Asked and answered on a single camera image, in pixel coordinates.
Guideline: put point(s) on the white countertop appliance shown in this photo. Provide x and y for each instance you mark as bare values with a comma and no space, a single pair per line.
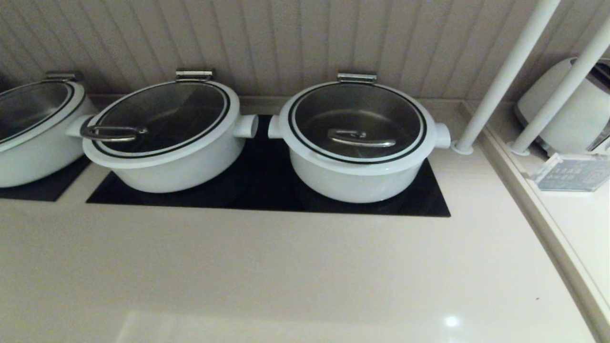
576,119

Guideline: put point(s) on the white slanted pole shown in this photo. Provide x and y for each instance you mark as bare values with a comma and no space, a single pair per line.
505,76
557,95

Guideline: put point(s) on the glass lid with white rim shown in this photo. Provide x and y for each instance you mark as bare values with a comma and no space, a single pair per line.
28,105
314,109
162,109

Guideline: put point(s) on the white round cooking pot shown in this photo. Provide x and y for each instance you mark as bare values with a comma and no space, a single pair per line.
352,186
181,176
33,166

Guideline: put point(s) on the wide black induction cooktop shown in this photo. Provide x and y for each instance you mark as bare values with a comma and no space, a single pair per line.
267,190

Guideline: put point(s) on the small black induction cooktop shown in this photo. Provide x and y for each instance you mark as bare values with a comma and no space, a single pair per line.
43,188

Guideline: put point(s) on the clear acrylic sign holder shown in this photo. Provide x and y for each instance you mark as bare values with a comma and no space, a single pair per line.
572,172

